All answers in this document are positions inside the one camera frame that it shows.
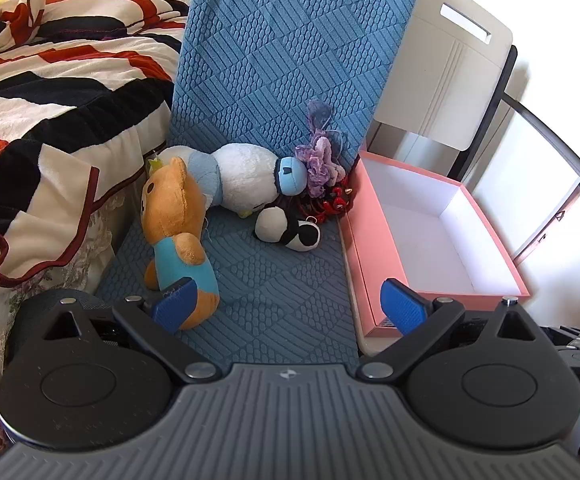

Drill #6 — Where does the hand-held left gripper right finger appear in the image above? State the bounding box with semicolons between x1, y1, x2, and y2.
357;279;578;386

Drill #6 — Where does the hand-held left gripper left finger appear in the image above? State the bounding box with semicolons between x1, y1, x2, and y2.
7;279;223;386

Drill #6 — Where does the pink cardboard box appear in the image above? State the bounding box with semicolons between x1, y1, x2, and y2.
340;150;533;339

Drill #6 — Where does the brown bear plush toy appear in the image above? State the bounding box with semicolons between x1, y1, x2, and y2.
141;156;221;331

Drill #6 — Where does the panda plush toy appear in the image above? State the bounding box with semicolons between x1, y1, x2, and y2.
255;206;322;253

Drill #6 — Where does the purple doll toy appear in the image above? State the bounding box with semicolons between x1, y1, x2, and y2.
294;137;347;197

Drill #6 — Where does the purple ribbon hair bow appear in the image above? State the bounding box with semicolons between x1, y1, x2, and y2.
305;100;349;161

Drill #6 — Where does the red hair claw clip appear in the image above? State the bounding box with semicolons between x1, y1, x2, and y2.
275;182;358;224

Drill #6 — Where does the white and blue plush toy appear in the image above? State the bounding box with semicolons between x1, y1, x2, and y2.
162;142;308;218

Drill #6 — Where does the white plastic chair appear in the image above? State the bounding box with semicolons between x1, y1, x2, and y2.
352;0;519;359

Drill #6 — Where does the red black white striped blanket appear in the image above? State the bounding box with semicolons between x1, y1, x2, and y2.
0;0;192;306

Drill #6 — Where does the black curved metal rail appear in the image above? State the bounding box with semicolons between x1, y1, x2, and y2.
501;91;580;202

